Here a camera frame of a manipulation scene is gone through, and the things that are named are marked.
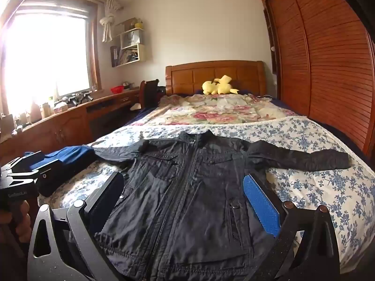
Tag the red bowl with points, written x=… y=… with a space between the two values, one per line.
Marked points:
x=117 y=89

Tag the wooden headboard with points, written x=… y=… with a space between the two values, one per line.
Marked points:
x=187 y=76

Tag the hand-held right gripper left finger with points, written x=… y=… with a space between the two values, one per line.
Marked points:
x=109 y=199

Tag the blue garment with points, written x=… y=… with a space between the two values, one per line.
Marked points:
x=73 y=155

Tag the wooden louvred wardrobe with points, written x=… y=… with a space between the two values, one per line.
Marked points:
x=328 y=64

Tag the window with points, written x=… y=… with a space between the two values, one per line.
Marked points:
x=47 y=55

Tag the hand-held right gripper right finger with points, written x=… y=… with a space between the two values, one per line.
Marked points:
x=259 y=202

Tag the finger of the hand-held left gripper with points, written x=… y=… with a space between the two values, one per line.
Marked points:
x=26 y=162
x=49 y=178

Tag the pink floral quilt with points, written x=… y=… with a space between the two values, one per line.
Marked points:
x=205 y=111

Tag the white wall shelf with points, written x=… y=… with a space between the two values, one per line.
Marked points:
x=130 y=49

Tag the black metal device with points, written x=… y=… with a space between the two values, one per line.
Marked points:
x=77 y=98

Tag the tied white curtain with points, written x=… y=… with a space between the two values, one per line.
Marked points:
x=107 y=20

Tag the black jacket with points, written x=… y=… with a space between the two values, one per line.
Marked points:
x=181 y=210

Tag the person's left hand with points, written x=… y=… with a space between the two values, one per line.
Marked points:
x=23 y=225

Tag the dark wooden chair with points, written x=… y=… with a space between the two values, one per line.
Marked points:
x=148 y=93

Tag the yellow plush toy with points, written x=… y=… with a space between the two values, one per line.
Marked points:
x=218 y=87

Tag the blue floral bed sheet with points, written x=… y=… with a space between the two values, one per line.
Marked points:
x=307 y=181

